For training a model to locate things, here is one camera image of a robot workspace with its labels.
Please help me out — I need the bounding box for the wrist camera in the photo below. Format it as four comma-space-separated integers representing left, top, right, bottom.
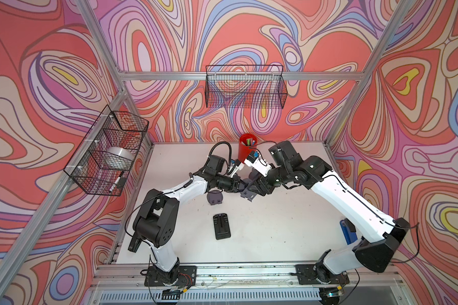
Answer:
227, 160, 244, 177
244, 150, 272, 177

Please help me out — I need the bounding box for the back wire basket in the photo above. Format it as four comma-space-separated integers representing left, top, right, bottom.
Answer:
205, 64, 288, 109

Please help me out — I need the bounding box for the black rectangular phone holder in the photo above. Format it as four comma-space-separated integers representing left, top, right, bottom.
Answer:
212, 213, 231, 240

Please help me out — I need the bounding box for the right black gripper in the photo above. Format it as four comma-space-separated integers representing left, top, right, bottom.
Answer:
246, 163, 292, 197

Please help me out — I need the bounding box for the grey phone stand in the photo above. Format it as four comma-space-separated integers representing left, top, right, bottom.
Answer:
239, 169, 260, 202
206, 191, 223, 206

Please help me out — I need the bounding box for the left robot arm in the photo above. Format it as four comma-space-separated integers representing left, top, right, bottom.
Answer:
124, 141, 244, 277

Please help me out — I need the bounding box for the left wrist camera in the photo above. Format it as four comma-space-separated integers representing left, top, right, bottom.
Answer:
227, 160, 244, 177

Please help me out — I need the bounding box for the black stapler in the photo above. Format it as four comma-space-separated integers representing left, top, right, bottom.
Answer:
128, 236, 142, 253

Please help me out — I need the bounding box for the black marker in basket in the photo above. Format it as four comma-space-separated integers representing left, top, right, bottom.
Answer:
108, 172, 125, 193

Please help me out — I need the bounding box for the blue stapler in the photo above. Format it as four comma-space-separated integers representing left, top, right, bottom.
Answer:
340, 219, 357, 245

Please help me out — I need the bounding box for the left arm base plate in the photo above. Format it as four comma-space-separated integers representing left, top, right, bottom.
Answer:
141, 265, 197, 288

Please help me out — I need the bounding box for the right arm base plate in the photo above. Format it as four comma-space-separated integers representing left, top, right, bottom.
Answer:
291, 264, 350, 286

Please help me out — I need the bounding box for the red pen cup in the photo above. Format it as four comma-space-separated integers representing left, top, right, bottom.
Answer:
237, 133, 258, 163

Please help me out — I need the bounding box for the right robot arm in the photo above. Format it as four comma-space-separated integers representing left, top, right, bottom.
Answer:
244, 141, 414, 284

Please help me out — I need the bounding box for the silver tape roll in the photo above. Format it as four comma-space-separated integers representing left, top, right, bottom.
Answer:
101, 147, 134, 171

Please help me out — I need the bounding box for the wire basket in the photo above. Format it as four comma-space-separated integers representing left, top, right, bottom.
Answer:
205, 64, 288, 109
64, 105, 149, 196

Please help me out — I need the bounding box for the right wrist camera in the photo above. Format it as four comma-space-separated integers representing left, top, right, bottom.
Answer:
244, 150, 272, 177

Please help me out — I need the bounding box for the left wire basket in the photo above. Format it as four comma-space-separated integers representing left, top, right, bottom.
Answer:
64, 105, 149, 196

